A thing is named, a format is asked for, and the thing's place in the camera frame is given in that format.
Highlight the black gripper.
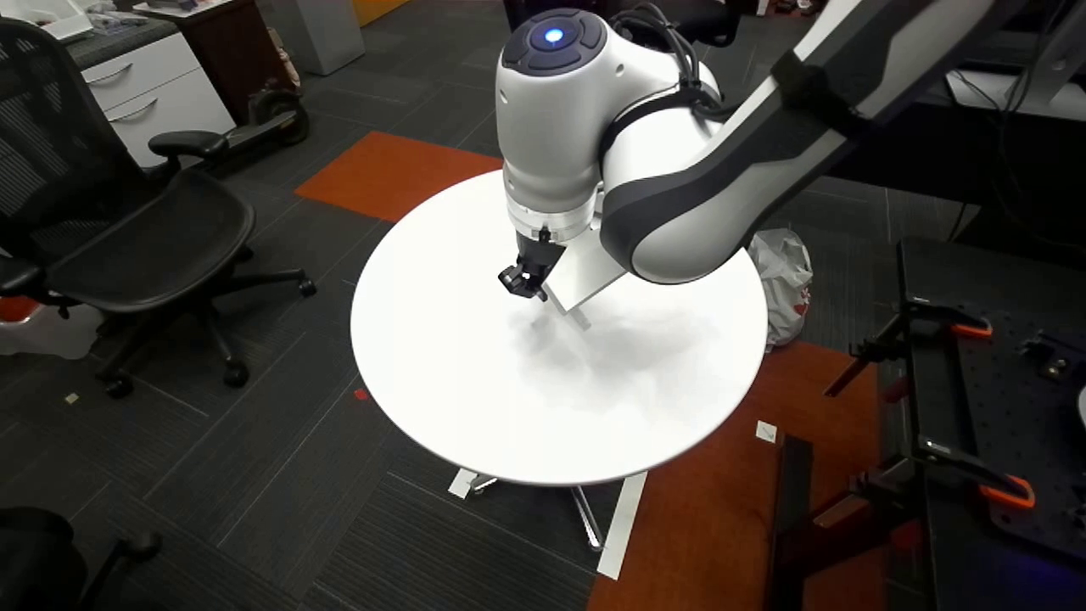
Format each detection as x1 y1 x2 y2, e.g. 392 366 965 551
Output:
497 222 571 310

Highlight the translucent plastic bag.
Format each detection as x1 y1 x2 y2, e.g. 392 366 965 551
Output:
745 226 819 350

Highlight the white table base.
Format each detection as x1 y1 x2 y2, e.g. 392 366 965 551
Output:
443 463 654 589

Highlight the grey cabinet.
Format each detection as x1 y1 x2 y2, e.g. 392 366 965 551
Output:
259 0 368 77

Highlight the dark brown panel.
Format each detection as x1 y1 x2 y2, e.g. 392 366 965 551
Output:
179 0 293 131

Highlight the black mesh office chair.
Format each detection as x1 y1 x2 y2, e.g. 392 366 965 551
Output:
0 15 320 402

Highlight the white drawer cabinet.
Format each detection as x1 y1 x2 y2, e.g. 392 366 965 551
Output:
66 28 240 174

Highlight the white floor bag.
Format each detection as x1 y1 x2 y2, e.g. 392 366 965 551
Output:
0 295 110 366

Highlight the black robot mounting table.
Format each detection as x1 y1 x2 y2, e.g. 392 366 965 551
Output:
896 236 1086 611

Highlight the black swivel chair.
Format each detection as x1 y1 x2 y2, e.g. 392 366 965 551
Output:
0 503 164 611

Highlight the grey wrist camera bar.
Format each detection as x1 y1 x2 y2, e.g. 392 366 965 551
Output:
542 239 632 313

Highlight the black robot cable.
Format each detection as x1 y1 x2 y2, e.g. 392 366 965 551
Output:
606 0 728 131

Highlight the black stand post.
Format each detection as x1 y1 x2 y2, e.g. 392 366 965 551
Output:
765 436 821 611

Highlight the black clamp orange handle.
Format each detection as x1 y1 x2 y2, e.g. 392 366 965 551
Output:
826 295 999 402
856 436 1040 528

